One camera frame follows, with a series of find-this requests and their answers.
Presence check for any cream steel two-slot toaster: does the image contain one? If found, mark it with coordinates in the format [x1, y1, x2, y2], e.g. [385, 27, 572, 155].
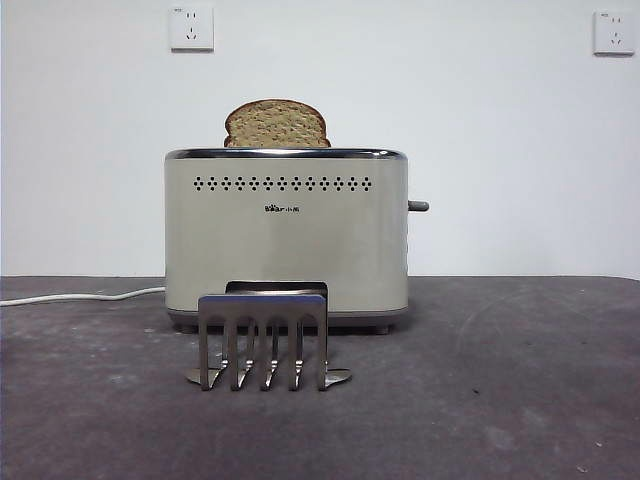
[163, 146, 411, 335]

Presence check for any white wall socket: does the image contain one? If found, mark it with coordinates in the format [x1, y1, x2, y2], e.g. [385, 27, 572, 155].
[592, 9, 637, 57]
[169, 4, 216, 53]

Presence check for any brown seeded bread slice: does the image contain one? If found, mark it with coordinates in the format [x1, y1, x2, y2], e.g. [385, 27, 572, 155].
[222, 98, 333, 150]

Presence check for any white power cable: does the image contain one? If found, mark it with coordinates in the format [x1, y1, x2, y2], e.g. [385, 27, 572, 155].
[0, 285, 166, 307]

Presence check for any steel toast rack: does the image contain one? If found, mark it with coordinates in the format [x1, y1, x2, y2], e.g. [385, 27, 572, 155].
[184, 279, 353, 392]

